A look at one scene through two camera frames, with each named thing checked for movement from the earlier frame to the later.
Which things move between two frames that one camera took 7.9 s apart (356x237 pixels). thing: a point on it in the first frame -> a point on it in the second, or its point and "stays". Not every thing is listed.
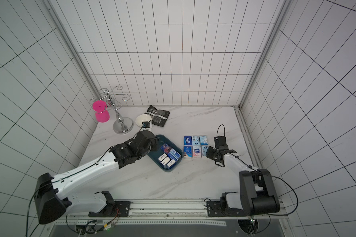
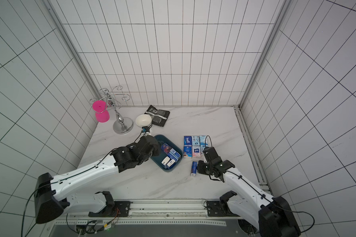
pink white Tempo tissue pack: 197,151 stays
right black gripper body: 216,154 -> 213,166
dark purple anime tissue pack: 166,148 stays
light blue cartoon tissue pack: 203,140 stays
